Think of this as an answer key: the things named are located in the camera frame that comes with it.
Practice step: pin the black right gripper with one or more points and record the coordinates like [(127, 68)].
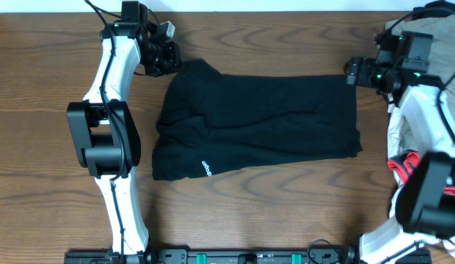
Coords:
[(362, 80)]

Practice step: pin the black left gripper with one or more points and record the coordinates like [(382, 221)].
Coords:
[(172, 58)]

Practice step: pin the black t-shirt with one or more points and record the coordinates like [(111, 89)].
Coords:
[(211, 123)]

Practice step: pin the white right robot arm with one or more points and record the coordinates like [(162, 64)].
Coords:
[(423, 213)]

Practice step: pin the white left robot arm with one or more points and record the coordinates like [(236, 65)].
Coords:
[(104, 134)]

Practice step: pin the white garment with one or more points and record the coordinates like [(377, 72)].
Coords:
[(397, 128)]

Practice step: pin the khaki folded garment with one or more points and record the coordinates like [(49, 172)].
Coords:
[(441, 56)]

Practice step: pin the black garment at corner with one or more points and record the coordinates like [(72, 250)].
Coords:
[(435, 9)]

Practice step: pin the red and black garment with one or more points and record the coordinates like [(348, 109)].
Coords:
[(404, 165)]

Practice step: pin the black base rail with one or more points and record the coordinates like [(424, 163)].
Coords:
[(316, 253)]

